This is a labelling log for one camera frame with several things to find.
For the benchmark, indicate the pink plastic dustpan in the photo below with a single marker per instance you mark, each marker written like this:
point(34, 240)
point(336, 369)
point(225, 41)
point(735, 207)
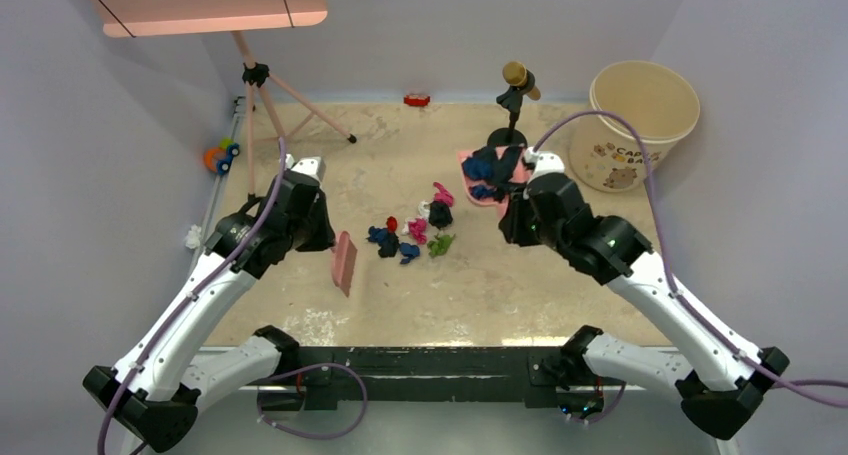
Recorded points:
point(519, 180)

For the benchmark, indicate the green paper scrap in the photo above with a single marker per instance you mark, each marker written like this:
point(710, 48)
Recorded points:
point(440, 244)

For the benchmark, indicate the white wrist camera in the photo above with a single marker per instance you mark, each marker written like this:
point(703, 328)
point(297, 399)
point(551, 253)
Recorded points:
point(541, 163)
point(313, 167)

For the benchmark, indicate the pink paper scrap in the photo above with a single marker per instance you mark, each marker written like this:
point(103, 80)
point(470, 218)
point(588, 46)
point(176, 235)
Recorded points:
point(442, 195)

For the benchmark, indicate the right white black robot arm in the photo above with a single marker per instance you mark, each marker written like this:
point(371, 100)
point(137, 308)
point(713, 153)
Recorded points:
point(715, 374)

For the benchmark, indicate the blue paper scrap near dustpan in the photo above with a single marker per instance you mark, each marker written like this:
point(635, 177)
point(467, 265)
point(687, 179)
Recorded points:
point(478, 168)

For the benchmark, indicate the white paper scrap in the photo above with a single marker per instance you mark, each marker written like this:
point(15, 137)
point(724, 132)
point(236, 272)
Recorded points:
point(424, 210)

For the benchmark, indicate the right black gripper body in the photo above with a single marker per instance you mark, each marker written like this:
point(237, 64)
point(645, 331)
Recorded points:
point(525, 229)

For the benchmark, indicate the cream capybara bucket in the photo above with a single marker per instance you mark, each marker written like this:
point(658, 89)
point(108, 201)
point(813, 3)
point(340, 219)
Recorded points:
point(643, 110)

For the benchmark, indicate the magenta paper scrap front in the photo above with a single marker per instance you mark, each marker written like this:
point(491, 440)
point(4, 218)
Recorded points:
point(416, 228)

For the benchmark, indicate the black paper scrap centre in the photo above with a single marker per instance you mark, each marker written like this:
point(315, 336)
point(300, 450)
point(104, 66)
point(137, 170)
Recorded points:
point(389, 245)

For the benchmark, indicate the aluminium table frame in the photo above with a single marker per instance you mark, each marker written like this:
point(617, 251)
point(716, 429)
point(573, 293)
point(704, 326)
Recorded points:
point(331, 374)

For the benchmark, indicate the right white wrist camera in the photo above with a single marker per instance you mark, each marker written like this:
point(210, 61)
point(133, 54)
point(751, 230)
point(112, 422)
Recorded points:
point(541, 163)

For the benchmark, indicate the white paper scrap off table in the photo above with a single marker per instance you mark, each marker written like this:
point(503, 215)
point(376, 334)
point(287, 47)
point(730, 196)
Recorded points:
point(192, 239)

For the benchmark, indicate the pink hand brush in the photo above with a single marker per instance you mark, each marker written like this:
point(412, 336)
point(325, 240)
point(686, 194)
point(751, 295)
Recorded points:
point(344, 254)

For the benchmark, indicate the orange blue toy car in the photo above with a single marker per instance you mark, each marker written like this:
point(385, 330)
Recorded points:
point(219, 159)

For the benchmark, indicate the blue paper scrap front left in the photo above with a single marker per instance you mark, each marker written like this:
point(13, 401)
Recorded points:
point(377, 234)

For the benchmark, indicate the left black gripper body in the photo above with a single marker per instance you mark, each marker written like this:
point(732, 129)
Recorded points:
point(311, 233)

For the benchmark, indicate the gold microphone on black stand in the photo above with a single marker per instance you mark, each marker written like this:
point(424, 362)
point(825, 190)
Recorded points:
point(521, 85)

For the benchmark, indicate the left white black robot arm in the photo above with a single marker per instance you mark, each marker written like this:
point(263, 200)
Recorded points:
point(149, 390)

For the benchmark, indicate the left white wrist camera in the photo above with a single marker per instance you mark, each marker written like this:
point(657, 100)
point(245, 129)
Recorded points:
point(313, 167)

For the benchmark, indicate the red object at table edge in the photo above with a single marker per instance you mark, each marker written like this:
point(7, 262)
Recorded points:
point(416, 100)

